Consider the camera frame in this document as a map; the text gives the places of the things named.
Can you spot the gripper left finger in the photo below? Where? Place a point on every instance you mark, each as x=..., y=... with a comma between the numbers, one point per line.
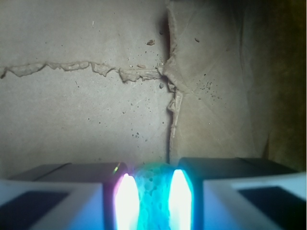
x=93, y=196

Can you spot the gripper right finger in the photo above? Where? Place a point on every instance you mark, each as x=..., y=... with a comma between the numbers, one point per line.
x=237, y=194

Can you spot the green ball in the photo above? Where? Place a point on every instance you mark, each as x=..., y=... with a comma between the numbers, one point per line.
x=153, y=182

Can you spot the brown paper bag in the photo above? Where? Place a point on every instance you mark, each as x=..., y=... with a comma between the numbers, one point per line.
x=143, y=81

